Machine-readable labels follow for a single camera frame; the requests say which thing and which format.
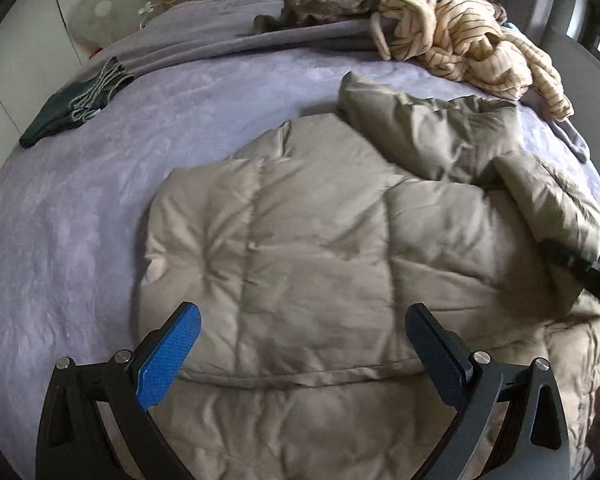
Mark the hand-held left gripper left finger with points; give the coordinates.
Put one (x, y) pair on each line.
(167, 355)

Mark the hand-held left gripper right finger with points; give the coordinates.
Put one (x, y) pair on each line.
(437, 355)

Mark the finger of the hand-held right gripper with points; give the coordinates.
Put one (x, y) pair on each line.
(592, 275)

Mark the khaki puffer jacket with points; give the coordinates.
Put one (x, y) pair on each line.
(305, 240)

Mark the light grey cloth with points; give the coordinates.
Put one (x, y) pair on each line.
(572, 137)

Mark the purple bed blanket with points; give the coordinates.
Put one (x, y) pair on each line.
(80, 220)

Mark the dark green folded cloth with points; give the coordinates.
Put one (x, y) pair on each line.
(60, 110)

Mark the cream striped garment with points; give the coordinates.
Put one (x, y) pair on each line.
(460, 35)

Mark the grey fleece blanket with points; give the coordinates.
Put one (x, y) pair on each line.
(215, 25)

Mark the white standing fan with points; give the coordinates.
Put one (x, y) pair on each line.
(94, 12)

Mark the brown fur blanket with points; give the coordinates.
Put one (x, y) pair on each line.
(340, 2)

